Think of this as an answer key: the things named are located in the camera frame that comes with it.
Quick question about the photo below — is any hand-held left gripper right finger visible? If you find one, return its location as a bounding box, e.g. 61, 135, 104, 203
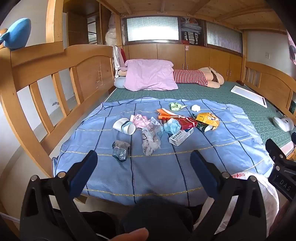
190, 150, 275, 241

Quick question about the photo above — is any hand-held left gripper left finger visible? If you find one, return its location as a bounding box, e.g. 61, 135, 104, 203
20, 150, 99, 241

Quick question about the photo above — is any white plastic trash bag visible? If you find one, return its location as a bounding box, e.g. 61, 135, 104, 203
194, 173, 280, 241

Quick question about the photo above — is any grey plastic wrapper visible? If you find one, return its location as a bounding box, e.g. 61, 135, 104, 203
112, 140, 130, 162

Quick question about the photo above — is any white medicine box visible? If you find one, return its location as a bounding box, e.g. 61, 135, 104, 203
169, 128, 194, 146

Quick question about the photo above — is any green packet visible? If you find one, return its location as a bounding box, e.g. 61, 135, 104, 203
196, 123, 213, 133

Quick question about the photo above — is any red cigarette box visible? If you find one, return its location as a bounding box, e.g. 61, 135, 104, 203
177, 116, 198, 131

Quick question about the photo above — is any yellow snack bag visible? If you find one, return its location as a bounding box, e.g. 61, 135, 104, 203
195, 112, 219, 130

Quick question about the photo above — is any blue face mask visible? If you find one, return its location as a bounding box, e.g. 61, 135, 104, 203
163, 118, 181, 134

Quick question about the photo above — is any white paper cup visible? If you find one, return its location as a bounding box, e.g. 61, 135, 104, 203
112, 118, 136, 135

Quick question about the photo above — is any clear printed plastic bag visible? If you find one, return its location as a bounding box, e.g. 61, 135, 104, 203
142, 117, 164, 156

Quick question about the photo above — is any orange packet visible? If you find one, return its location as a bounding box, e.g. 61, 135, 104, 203
156, 108, 185, 121

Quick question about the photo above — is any green paper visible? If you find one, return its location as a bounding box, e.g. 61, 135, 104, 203
168, 101, 188, 111

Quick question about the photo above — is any pink wrapper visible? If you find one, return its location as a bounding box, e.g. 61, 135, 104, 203
129, 113, 151, 129

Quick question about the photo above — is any person's left hand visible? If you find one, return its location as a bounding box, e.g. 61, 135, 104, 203
111, 228, 149, 241

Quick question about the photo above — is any white handheld vacuum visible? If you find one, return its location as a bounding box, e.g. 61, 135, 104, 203
272, 116, 295, 132

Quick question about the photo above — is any blue striped bed sheet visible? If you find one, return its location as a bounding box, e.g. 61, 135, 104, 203
52, 97, 273, 207

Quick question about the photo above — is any green quilted mattress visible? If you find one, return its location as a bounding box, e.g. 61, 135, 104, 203
102, 81, 296, 149

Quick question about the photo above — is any white flat board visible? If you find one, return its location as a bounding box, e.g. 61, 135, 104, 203
231, 85, 268, 108

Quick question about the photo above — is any black knit cloth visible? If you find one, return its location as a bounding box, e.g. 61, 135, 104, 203
120, 199, 193, 241

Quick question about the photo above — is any pink hanging cloth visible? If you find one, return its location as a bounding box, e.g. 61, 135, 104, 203
287, 30, 296, 65

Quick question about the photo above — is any light blue cushion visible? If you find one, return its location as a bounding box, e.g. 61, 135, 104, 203
114, 77, 127, 89

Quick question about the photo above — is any plush doll with striped shirt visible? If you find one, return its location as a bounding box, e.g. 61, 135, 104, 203
173, 67, 225, 89

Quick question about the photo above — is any pink pillow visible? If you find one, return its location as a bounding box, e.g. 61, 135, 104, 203
124, 59, 178, 91

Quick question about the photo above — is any white hanging cloth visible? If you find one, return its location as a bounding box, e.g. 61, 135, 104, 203
113, 46, 121, 70

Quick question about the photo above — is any narrow ribbed glass window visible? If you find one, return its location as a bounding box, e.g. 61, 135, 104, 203
206, 22, 243, 54

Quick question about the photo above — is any white bundled bag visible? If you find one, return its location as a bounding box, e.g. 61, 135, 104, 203
105, 14, 116, 45

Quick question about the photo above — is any wooden wardrobe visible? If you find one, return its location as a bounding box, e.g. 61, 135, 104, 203
63, 0, 112, 47

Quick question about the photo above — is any stack of folded clothes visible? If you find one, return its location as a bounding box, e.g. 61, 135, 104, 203
181, 17, 202, 45

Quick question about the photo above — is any wide ribbed glass window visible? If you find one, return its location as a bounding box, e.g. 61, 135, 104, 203
126, 17, 179, 42

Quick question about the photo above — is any blue whale plush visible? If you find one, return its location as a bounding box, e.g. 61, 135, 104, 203
0, 18, 31, 49

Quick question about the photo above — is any wooden bunk bed frame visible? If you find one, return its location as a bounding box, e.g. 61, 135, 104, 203
0, 0, 296, 232

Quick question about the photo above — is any wooden wall cabinet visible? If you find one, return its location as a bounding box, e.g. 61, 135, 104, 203
122, 43, 243, 81

